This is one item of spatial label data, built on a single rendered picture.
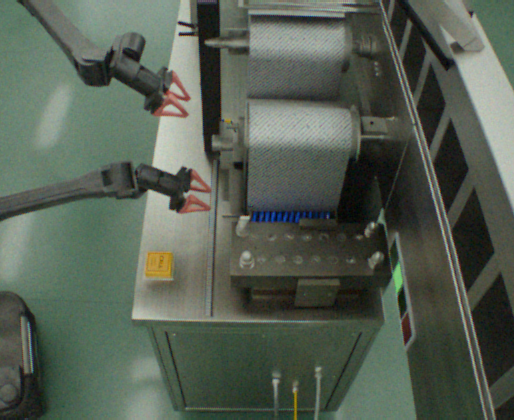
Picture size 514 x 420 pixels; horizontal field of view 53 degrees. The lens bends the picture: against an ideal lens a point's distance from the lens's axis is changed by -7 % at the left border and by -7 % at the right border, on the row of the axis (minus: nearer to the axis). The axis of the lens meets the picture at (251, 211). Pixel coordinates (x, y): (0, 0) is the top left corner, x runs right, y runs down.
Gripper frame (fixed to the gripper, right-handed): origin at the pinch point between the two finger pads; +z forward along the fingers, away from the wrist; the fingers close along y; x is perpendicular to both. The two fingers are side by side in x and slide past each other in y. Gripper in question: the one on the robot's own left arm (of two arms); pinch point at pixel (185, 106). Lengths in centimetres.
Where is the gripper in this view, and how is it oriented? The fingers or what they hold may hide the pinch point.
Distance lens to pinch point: 128.9
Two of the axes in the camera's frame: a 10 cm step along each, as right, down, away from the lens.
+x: 6.6, -4.7, -5.9
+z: 7.5, 4.1, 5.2
